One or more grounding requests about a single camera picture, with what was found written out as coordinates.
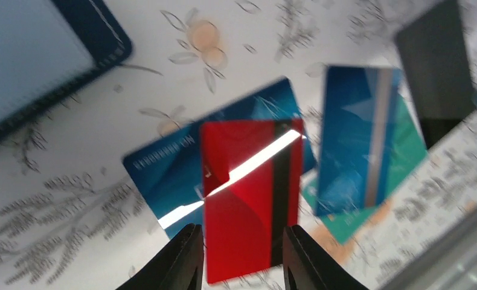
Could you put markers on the teal card in pile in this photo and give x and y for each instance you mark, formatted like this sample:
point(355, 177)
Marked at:
point(394, 168)

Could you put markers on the black card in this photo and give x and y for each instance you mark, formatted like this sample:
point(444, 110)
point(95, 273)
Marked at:
point(434, 59)

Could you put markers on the blue denim card holder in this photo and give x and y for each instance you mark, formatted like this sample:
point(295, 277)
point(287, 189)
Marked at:
point(51, 49)

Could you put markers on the blue card with logo centre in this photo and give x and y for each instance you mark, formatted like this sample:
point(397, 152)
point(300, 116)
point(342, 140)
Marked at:
point(168, 171)

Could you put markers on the red card centre pile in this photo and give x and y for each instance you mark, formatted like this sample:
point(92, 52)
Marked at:
point(251, 174)

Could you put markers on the blue striped card pile centre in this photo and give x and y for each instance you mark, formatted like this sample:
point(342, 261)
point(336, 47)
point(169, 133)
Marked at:
point(358, 120)

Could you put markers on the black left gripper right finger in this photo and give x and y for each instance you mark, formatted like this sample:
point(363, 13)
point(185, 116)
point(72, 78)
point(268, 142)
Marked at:
point(306, 265)

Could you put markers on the aluminium rail frame front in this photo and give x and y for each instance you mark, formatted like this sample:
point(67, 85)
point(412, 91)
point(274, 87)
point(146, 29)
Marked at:
point(449, 263)

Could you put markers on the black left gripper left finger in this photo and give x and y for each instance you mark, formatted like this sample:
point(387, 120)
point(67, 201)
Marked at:
point(179, 265)

